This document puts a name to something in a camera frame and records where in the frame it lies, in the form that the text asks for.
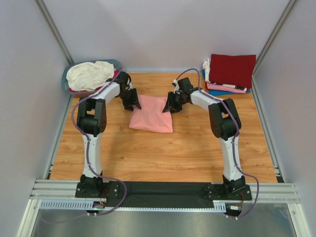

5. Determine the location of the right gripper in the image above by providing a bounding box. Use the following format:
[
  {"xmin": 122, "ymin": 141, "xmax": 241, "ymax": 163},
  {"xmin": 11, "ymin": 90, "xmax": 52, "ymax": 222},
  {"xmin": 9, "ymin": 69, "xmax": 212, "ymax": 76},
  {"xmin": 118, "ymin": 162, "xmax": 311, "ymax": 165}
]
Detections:
[{"xmin": 162, "ymin": 92, "xmax": 187, "ymax": 115}]

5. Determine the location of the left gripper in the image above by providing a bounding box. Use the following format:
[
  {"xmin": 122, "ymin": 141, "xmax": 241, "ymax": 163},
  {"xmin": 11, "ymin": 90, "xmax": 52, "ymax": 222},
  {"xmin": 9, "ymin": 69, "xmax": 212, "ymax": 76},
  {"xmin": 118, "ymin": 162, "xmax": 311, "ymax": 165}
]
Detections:
[{"xmin": 118, "ymin": 89, "xmax": 141, "ymax": 113}]

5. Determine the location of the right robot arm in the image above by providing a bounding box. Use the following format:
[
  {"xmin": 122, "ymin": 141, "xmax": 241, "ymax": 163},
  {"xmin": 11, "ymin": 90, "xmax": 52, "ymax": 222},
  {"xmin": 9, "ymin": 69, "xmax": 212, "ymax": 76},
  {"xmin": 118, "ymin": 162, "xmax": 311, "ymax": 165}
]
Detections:
[{"xmin": 163, "ymin": 78, "xmax": 246, "ymax": 200}]

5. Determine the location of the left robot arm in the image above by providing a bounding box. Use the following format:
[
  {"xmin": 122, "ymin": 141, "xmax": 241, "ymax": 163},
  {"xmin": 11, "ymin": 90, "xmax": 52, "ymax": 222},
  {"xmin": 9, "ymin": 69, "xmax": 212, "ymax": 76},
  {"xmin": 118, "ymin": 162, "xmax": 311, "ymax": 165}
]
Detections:
[{"xmin": 75, "ymin": 72, "xmax": 141, "ymax": 198}]

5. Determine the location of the magenta t-shirt in basket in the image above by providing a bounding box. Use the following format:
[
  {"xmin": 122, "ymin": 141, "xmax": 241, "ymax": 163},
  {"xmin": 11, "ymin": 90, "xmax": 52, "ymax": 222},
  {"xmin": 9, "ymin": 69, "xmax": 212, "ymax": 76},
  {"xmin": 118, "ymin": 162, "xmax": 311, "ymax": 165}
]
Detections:
[{"xmin": 68, "ymin": 70, "xmax": 119, "ymax": 93}]

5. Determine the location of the grey laundry basket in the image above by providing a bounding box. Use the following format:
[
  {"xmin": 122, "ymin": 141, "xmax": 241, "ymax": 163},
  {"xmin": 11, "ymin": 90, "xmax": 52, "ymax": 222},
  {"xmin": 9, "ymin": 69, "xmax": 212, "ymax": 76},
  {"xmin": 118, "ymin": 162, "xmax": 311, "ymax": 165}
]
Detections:
[{"xmin": 61, "ymin": 59, "xmax": 122, "ymax": 96}]

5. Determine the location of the white folded t-shirt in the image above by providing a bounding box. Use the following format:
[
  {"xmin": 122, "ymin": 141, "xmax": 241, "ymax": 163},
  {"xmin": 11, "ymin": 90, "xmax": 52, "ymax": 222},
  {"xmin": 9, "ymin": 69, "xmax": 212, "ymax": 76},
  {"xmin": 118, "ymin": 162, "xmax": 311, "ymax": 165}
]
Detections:
[{"xmin": 202, "ymin": 58, "xmax": 210, "ymax": 83}]

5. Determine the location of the cream white t-shirt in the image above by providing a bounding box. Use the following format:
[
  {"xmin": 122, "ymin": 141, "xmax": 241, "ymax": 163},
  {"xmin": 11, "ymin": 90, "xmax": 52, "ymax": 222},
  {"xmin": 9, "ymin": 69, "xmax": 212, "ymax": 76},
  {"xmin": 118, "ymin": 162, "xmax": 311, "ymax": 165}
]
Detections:
[{"xmin": 66, "ymin": 61, "xmax": 116, "ymax": 92}]

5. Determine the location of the pink printed folded t-shirt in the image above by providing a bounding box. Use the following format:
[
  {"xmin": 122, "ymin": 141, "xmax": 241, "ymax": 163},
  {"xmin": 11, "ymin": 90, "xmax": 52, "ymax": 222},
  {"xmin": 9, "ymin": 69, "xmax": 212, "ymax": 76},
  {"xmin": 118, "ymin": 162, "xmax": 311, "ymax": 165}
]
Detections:
[{"xmin": 205, "ymin": 82, "xmax": 248, "ymax": 94}]

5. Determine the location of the dark red folded t-shirt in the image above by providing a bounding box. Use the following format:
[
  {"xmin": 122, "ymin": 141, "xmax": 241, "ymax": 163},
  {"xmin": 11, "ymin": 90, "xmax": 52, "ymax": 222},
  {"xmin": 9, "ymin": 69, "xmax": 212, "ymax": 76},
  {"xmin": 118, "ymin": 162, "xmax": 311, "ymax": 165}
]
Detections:
[{"xmin": 209, "ymin": 54, "xmax": 256, "ymax": 88}]

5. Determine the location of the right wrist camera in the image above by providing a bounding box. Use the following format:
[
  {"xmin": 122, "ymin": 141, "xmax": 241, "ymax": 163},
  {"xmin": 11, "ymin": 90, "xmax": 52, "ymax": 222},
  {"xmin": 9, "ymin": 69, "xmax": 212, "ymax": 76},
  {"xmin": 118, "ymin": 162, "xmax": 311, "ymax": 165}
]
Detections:
[{"xmin": 172, "ymin": 79, "xmax": 179, "ymax": 87}]

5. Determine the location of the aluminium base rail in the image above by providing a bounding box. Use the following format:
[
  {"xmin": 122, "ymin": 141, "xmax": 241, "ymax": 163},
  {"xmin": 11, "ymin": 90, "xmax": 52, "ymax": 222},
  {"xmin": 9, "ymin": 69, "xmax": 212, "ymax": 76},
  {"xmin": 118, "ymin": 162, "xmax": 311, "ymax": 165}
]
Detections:
[{"xmin": 30, "ymin": 180, "xmax": 299, "ymax": 213}]

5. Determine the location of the left aluminium frame post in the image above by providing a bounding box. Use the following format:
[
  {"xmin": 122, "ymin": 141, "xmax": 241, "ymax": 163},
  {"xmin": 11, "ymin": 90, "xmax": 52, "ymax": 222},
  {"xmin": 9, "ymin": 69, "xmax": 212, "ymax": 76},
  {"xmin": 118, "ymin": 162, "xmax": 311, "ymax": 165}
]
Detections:
[{"xmin": 35, "ymin": 0, "xmax": 74, "ymax": 65}]

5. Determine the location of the aluminium frame post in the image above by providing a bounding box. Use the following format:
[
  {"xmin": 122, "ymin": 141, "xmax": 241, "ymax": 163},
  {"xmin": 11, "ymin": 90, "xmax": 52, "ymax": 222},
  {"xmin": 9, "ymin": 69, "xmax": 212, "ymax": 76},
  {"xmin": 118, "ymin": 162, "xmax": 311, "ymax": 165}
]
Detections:
[
  {"xmin": 35, "ymin": 0, "xmax": 74, "ymax": 65},
  {"xmin": 253, "ymin": 0, "xmax": 299, "ymax": 75}
]

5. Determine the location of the right aluminium frame post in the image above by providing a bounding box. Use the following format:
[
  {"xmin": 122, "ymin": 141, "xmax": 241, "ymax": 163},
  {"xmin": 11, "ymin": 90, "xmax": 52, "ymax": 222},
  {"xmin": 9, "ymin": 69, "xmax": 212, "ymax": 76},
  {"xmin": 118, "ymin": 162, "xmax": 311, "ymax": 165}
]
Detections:
[{"xmin": 253, "ymin": 0, "xmax": 299, "ymax": 75}]

